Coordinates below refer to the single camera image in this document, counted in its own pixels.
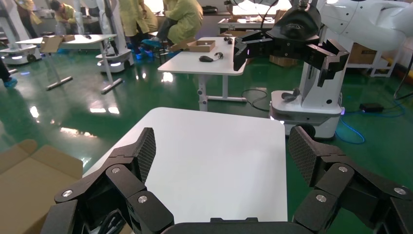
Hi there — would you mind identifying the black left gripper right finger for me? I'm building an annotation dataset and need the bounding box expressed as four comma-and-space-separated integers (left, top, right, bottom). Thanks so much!
288, 126, 413, 234

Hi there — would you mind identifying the standing person in yellow coat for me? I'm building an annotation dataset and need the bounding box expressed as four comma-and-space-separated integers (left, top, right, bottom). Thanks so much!
117, 0, 159, 61

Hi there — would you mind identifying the white table with metal legs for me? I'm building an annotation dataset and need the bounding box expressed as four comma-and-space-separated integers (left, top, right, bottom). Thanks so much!
157, 36, 248, 113
15, 34, 124, 96

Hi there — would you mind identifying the blue floor cable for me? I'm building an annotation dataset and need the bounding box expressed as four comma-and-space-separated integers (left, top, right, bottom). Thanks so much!
335, 99, 408, 145

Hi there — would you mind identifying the black power adapter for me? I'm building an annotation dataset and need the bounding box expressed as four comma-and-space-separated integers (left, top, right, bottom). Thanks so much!
359, 103, 385, 113

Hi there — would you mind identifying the white low shelf table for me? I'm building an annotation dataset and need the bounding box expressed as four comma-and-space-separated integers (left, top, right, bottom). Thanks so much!
347, 41, 401, 78

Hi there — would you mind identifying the black computer mouse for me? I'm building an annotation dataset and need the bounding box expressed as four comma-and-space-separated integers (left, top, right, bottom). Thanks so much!
198, 51, 224, 63

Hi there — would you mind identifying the seated person in yellow coat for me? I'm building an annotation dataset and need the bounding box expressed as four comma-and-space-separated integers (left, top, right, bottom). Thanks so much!
142, 0, 204, 49
50, 0, 79, 35

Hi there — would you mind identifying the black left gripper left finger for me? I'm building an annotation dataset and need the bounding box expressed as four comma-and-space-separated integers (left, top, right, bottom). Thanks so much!
40, 127, 175, 234

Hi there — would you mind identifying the thick black hanging cable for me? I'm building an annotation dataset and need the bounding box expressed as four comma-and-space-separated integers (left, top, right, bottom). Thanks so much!
393, 53, 413, 101

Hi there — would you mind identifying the white table with clutter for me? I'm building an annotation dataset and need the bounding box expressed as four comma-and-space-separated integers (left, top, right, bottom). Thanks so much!
217, 17, 279, 35

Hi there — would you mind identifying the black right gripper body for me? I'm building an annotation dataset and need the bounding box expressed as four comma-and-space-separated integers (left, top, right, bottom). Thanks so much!
266, 4, 322, 61

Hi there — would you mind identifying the black floor cable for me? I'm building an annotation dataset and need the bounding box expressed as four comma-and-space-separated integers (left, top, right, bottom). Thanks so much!
241, 88, 272, 113

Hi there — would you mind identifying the brown cardboard box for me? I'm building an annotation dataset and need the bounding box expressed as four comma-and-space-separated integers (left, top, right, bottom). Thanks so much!
348, 43, 378, 65
269, 55, 300, 68

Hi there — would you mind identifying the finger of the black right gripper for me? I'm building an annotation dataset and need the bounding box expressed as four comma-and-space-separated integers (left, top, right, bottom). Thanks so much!
233, 30, 275, 72
304, 39, 350, 88

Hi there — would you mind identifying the cardboard storage box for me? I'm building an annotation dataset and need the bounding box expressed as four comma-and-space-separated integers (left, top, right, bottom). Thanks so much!
0, 138, 84, 234

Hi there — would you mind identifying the leg with blue shoe cover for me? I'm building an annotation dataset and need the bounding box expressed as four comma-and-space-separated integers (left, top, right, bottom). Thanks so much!
0, 58, 19, 88

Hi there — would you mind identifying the black item on robot base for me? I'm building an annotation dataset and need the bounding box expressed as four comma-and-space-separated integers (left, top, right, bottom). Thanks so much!
281, 87, 301, 103

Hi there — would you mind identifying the standing person in yellow top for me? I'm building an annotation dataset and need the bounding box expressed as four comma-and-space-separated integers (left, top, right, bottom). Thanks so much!
14, 0, 43, 39

